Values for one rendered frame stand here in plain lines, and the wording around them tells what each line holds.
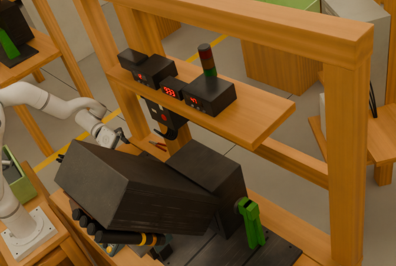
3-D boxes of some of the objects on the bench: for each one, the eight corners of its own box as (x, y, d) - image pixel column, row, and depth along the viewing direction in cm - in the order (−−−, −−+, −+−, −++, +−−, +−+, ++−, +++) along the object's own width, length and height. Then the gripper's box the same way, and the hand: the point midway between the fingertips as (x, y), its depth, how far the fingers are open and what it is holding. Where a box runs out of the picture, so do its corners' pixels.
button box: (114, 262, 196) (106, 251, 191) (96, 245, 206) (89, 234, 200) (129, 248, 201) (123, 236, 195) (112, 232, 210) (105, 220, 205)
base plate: (238, 332, 158) (237, 329, 157) (88, 199, 230) (86, 196, 228) (303, 252, 177) (302, 250, 176) (145, 152, 248) (144, 150, 247)
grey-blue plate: (162, 262, 186) (153, 245, 178) (159, 260, 188) (150, 242, 179) (177, 247, 191) (169, 229, 182) (174, 245, 192) (166, 227, 183)
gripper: (112, 117, 208) (137, 135, 200) (98, 145, 212) (121, 166, 205) (102, 116, 201) (126, 136, 194) (88, 146, 205) (111, 167, 198)
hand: (122, 150), depth 200 cm, fingers open, 8 cm apart
